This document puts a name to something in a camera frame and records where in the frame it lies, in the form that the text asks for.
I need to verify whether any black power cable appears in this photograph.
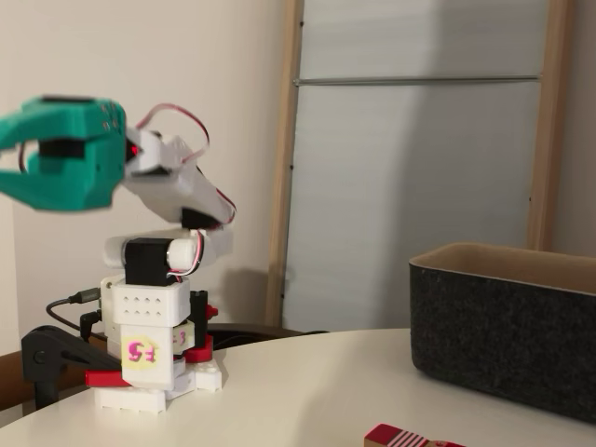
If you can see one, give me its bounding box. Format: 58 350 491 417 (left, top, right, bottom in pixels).
79 310 102 340

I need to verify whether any dark grey felt bin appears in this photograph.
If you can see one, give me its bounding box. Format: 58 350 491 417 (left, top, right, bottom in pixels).
408 241 596 425

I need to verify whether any dark curved chair back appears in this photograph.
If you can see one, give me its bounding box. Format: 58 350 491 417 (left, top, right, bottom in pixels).
207 323 330 349

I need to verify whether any red striped wooden block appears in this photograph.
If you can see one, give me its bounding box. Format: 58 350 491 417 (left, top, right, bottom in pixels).
362 422 467 447

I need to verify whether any red white servo wire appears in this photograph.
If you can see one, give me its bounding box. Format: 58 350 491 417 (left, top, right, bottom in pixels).
137 102 210 165

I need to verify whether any black and red clamp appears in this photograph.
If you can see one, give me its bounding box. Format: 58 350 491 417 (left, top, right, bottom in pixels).
188 289 220 364
20 325 136 411

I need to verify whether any wood framed frosted panel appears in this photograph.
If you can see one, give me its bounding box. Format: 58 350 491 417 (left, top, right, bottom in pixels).
264 0 574 330

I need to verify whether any grey USB cable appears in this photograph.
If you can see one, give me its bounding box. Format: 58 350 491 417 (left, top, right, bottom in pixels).
45 289 102 334

